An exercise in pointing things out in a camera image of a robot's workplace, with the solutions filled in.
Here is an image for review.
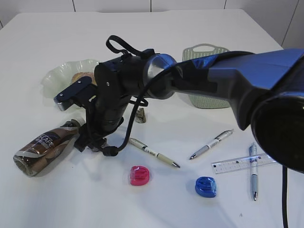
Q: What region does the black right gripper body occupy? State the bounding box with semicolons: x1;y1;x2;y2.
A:
84;49;154;138

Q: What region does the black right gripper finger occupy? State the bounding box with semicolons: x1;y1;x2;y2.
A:
101;143;118;157
74;124;91;152

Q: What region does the sugared bread roll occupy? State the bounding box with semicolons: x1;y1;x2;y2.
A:
70;72;97;85

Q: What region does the grey paper ball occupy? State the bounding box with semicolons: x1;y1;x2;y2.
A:
134;107;146;124

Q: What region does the pink paper ball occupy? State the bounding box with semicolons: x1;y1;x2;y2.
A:
87;138;108;152

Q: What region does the blue right robot arm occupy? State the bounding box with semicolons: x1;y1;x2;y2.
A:
70;49;304;172

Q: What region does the cream white ballpoint pen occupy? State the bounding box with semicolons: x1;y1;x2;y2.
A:
128;138;180;168

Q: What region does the pink pencil sharpener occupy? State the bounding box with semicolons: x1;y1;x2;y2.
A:
129;165;150;186

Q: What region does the green wavy glass plate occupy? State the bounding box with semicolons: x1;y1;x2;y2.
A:
41;59;99;107

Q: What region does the green plastic woven basket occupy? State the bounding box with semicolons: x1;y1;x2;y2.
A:
182;44;230;109

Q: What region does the blue pencil sharpener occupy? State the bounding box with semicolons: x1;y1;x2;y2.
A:
195;176;217;198

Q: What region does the grey white ballpoint pen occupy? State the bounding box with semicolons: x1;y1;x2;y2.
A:
189;129;234;160

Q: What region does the blue white ballpoint pen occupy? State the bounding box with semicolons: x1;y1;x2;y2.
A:
249;143;258;201

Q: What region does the brown Nescafe coffee bottle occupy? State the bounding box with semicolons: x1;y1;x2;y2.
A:
13;117;85;177

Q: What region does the clear plastic ruler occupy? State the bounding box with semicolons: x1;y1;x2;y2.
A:
211;153;276;174

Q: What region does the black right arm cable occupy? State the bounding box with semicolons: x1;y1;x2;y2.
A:
105;35;289;228

